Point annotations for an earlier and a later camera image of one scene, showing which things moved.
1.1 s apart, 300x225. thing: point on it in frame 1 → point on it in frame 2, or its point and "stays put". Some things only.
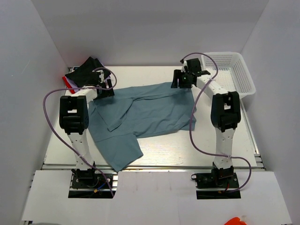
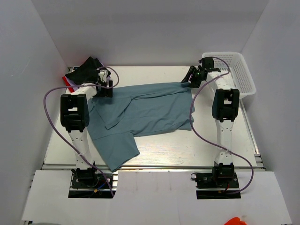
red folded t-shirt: (68, 85) stays put
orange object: (235, 221) stays put
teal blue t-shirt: (116, 121) stays put
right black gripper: (178, 74) → (192, 71)
